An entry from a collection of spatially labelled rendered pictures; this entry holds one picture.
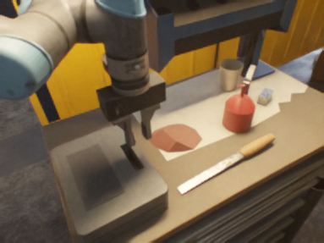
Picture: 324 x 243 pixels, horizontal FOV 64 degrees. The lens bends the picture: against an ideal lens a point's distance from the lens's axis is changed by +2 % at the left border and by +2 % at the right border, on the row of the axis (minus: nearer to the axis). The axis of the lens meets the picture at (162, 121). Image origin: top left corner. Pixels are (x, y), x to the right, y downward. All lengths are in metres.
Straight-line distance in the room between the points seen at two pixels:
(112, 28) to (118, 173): 0.33
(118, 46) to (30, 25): 0.13
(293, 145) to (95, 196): 0.55
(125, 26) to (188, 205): 0.41
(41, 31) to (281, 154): 0.64
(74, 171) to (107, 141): 0.11
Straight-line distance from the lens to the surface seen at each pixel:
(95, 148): 0.67
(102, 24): 0.42
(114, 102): 0.48
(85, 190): 0.59
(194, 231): 0.70
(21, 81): 0.33
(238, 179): 0.69
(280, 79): 1.09
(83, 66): 1.56
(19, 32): 0.36
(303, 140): 0.84
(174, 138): 0.71
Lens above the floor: 1.49
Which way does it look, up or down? 42 degrees down
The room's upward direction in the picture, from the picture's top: 3 degrees counter-clockwise
